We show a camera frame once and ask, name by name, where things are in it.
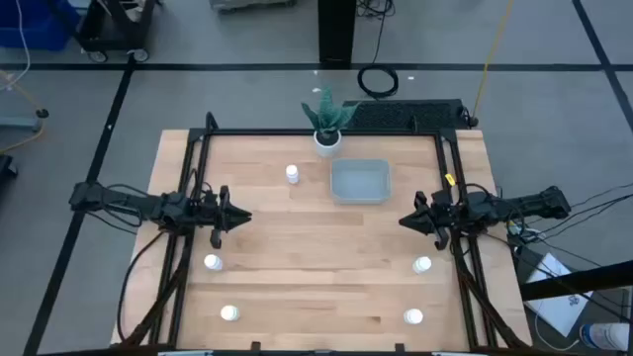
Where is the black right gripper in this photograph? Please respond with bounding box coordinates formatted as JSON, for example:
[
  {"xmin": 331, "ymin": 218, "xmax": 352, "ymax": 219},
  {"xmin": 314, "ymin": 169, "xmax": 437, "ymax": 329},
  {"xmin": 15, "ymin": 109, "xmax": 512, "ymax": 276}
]
[{"xmin": 399, "ymin": 189, "xmax": 469, "ymax": 251}]

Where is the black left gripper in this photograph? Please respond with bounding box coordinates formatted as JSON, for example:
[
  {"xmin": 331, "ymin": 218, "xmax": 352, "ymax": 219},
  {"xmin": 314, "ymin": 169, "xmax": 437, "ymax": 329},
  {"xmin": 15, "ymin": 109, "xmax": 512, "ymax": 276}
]
[{"xmin": 196, "ymin": 185, "xmax": 253, "ymax": 250}]

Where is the black keyboard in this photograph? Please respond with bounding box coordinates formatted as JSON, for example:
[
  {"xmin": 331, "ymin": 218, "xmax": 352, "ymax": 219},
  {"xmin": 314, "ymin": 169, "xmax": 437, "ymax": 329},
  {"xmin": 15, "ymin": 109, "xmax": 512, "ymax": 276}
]
[{"xmin": 340, "ymin": 98, "xmax": 471, "ymax": 131}]

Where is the white plant pot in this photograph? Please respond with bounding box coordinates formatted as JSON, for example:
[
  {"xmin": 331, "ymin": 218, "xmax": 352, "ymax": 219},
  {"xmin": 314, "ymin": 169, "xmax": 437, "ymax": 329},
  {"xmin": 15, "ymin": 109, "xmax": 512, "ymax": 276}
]
[{"xmin": 313, "ymin": 129, "xmax": 343, "ymax": 158}]

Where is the green artificial plant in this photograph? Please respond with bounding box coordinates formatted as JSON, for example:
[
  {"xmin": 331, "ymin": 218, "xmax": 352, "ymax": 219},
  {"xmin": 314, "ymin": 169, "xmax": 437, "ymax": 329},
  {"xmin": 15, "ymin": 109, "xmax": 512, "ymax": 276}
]
[{"xmin": 301, "ymin": 84, "xmax": 361, "ymax": 140}]

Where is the white flat board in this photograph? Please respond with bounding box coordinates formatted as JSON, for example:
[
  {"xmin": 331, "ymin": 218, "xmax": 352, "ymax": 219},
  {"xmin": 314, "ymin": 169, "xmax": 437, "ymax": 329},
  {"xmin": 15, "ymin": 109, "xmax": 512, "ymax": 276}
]
[{"xmin": 523, "ymin": 252, "xmax": 594, "ymax": 338}]

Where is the black slanted beam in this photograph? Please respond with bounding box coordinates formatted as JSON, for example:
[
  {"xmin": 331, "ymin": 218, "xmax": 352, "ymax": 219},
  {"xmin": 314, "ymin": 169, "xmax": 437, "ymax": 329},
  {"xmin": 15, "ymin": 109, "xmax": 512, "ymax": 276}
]
[{"xmin": 518, "ymin": 259, "xmax": 633, "ymax": 303}]

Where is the black upright column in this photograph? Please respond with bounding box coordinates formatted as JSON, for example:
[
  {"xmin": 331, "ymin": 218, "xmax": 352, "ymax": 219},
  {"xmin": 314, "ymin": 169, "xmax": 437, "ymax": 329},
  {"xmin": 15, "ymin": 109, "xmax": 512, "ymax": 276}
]
[{"xmin": 317, "ymin": 0, "xmax": 357, "ymax": 68}]

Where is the grey equipment base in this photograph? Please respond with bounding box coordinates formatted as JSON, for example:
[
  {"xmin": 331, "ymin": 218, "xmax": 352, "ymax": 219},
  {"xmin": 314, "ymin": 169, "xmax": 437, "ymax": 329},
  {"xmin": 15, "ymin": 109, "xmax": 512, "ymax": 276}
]
[{"xmin": 209, "ymin": 0, "xmax": 298, "ymax": 12}]

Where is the white container with blue cap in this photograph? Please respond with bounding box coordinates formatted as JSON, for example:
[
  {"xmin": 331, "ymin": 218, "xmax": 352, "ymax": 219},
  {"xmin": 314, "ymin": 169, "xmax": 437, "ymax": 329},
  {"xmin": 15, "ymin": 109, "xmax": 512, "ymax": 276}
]
[{"xmin": 579, "ymin": 320, "xmax": 632, "ymax": 352}]

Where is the black wheeled cart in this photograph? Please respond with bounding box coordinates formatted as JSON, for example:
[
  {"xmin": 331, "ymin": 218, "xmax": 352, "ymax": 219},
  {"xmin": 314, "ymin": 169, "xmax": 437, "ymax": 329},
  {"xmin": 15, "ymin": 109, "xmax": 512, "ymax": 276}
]
[{"xmin": 73, "ymin": 0, "xmax": 157, "ymax": 64}]

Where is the black equipment foot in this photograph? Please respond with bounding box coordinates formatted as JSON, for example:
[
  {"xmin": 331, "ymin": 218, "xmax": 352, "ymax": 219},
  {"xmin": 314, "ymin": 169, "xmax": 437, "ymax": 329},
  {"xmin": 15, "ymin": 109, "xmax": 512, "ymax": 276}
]
[{"xmin": 0, "ymin": 153, "xmax": 19, "ymax": 179}]

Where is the grey flat floor base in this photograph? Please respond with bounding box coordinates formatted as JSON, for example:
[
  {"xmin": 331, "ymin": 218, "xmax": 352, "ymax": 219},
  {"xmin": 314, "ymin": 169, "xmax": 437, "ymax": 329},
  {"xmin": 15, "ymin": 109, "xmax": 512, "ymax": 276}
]
[{"xmin": 0, "ymin": 116, "xmax": 42, "ymax": 133}]

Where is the blue plastic bin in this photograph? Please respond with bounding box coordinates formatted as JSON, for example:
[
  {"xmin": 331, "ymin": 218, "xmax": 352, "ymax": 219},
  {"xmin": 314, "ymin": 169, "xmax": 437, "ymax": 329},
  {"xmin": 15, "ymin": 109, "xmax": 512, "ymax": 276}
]
[{"xmin": 0, "ymin": 0, "xmax": 80, "ymax": 51}]

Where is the black aluminium table frame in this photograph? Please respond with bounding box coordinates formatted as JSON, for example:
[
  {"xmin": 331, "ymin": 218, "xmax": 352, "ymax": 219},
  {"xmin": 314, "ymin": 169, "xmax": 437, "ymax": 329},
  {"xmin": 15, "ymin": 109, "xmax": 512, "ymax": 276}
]
[{"xmin": 121, "ymin": 111, "xmax": 533, "ymax": 356}]

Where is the black coiled floor cable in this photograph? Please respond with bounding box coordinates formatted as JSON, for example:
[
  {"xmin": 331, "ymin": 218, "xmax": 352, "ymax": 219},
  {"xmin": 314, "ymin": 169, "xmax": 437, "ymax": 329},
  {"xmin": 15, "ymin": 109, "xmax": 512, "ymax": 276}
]
[{"xmin": 355, "ymin": 0, "xmax": 401, "ymax": 100}]

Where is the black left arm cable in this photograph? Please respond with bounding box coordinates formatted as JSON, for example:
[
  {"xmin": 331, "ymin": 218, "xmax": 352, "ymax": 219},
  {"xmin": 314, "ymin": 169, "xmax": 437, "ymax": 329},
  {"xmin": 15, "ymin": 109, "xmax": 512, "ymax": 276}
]
[{"xmin": 116, "ymin": 229, "xmax": 167, "ymax": 343}]

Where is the yellow hanging cable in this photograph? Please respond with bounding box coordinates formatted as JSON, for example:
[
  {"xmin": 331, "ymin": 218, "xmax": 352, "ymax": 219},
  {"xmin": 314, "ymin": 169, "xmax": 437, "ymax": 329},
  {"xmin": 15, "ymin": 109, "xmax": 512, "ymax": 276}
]
[{"xmin": 469, "ymin": 0, "xmax": 515, "ymax": 125}]

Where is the orange floor cable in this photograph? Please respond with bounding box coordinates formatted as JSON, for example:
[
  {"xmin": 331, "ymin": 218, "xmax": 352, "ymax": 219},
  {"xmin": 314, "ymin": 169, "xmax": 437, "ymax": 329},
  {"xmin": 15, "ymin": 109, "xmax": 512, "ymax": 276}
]
[{"xmin": 0, "ymin": 68, "xmax": 49, "ymax": 154}]

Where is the white floor cable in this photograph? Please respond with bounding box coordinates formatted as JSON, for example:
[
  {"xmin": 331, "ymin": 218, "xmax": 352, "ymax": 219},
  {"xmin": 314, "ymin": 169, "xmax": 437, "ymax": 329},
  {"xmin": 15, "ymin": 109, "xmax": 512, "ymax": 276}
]
[{"xmin": 0, "ymin": 0, "xmax": 32, "ymax": 94}]

